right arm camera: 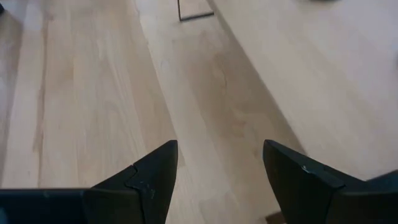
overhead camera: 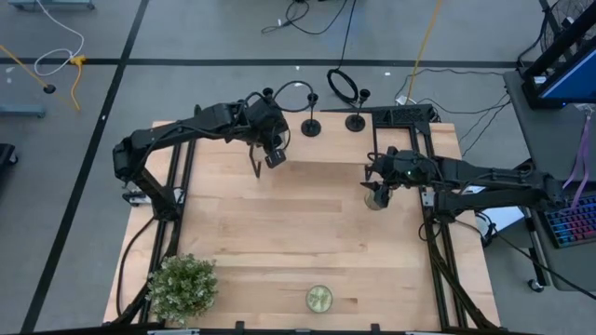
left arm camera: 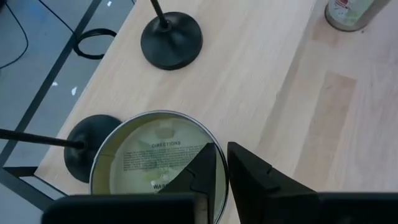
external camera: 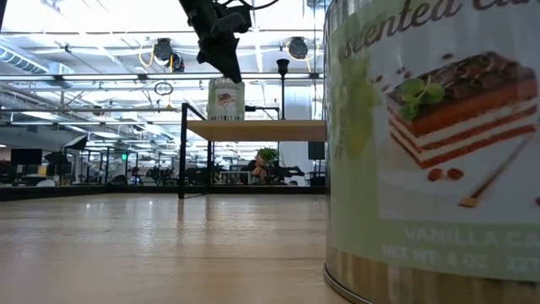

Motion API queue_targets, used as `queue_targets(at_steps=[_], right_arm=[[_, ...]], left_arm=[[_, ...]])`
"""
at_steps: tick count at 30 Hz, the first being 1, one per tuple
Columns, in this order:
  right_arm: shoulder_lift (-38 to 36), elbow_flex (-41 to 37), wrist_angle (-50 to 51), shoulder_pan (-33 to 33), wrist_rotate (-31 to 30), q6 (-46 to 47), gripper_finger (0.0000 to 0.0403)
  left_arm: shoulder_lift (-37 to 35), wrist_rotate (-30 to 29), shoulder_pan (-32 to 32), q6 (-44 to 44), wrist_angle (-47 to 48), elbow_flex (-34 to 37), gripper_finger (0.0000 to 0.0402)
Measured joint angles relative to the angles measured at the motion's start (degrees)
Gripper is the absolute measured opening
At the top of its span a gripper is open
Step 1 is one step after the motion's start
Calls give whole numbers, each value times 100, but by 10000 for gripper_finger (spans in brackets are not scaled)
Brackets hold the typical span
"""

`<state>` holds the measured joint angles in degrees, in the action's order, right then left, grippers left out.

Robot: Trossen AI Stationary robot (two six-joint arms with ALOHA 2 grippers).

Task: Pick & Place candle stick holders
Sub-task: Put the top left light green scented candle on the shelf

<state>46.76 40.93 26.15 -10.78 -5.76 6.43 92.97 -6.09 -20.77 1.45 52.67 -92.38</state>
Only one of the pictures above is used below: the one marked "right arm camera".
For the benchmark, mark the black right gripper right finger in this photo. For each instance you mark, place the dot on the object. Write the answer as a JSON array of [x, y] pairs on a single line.
[[301, 193]]

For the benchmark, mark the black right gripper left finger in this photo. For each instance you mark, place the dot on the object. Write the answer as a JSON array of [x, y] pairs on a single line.
[[146, 189]]

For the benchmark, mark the wooden riser shelf black legs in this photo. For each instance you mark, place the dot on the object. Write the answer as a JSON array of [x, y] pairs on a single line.
[[311, 77]]

